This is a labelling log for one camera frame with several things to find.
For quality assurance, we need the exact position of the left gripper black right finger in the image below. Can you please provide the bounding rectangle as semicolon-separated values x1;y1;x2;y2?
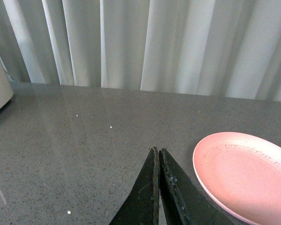
159;149;233;225

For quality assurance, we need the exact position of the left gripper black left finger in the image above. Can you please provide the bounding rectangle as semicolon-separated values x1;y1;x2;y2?
110;147;160;225

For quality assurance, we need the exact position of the pink plate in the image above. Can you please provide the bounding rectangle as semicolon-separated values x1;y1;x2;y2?
192;132;281;225

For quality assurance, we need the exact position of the white pleated curtain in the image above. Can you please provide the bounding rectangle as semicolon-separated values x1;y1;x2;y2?
0;0;281;101

